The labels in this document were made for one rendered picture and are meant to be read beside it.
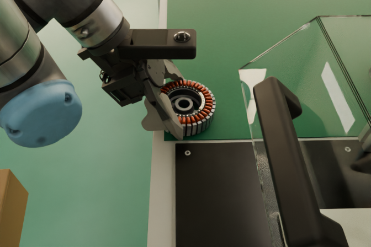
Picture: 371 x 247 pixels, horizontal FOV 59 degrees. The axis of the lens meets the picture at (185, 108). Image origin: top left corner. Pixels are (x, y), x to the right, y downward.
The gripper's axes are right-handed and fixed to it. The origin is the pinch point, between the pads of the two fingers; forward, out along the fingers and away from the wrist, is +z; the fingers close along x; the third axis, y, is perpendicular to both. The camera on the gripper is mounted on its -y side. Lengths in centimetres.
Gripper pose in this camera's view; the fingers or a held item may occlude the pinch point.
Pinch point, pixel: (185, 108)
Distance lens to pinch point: 58.9
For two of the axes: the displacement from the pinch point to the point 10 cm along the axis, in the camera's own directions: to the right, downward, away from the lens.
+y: -8.7, 3.1, 3.8
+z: 4.9, 5.8, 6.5
